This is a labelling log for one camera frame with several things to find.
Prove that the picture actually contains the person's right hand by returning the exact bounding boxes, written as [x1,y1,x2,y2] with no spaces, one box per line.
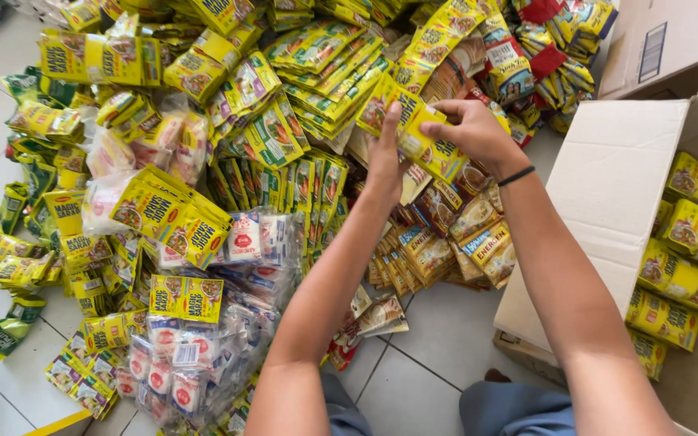
[419,99,532,181]

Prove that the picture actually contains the pile of red yellow packs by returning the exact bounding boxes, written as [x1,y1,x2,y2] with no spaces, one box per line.
[476,0,620,148]

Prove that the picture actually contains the black wristband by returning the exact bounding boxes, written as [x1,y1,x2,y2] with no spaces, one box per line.
[497,165,536,188]

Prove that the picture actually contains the person's left hand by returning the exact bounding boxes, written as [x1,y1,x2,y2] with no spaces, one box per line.
[365,102,411,205]

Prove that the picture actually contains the closed brown cardboard carton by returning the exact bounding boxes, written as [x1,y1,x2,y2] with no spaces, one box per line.
[597,0,698,101]

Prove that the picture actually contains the pile of brown drink sachets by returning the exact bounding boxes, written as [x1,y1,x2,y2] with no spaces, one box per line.
[364,160,517,293]

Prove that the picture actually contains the open cardboard box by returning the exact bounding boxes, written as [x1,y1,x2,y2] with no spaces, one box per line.
[492,31,698,436]

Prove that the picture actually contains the clear bags of white sachets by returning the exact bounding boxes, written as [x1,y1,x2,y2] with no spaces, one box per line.
[114,208,309,428]

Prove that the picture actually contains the white brown drink sachets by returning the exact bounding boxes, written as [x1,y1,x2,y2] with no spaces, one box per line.
[326,283,411,372]

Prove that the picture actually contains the blue grey trousers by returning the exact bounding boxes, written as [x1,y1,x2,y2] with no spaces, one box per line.
[321,371,577,436]

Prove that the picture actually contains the green seasoning packets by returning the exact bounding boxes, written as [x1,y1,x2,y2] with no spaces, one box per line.
[0,295,47,362]

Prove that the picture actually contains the yellow seasoning sachet strip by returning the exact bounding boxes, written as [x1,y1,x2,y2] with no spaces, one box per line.
[357,74,470,184]

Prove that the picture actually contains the heap of yellow seasoning packets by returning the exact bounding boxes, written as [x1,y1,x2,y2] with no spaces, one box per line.
[0,0,510,436]

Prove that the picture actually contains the clear bags of pink sachets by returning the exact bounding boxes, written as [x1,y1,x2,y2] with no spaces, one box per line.
[81,108,212,237]

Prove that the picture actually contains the yellow packets inside box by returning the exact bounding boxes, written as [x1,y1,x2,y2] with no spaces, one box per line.
[624,151,698,382]

